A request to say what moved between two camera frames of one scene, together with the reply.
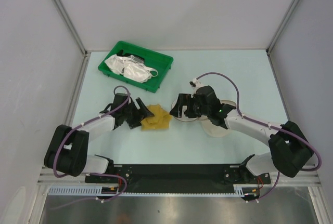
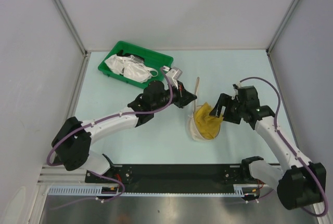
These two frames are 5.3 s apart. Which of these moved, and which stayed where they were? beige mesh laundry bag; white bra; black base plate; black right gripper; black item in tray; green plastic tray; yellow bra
Moved: beige mesh laundry bag; yellow bra; black right gripper
Stayed: green plastic tray; black item in tray; white bra; black base plate
